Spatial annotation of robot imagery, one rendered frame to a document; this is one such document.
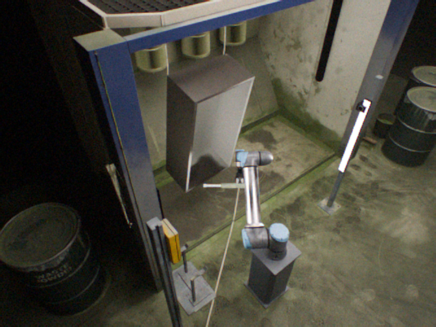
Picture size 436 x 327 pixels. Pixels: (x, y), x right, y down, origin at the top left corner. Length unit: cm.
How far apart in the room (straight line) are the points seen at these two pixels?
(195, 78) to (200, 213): 163
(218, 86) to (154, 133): 164
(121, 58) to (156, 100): 241
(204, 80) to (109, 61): 108
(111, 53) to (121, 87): 17
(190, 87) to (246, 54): 241
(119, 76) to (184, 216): 224
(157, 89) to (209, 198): 144
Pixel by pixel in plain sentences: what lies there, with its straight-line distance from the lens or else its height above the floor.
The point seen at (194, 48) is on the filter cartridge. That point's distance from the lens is 375.
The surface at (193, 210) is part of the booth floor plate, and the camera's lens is 361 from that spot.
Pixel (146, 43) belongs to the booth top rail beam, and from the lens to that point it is 162.
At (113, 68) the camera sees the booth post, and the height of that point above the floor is 218.
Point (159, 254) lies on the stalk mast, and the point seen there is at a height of 143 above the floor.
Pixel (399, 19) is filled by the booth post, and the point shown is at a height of 182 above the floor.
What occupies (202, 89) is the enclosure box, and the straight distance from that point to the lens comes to 242.
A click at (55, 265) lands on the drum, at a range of 262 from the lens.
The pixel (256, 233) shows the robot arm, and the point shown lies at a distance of 239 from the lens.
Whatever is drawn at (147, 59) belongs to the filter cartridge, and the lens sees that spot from 352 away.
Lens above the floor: 287
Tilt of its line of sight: 44 degrees down
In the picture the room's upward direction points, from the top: 1 degrees clockwise
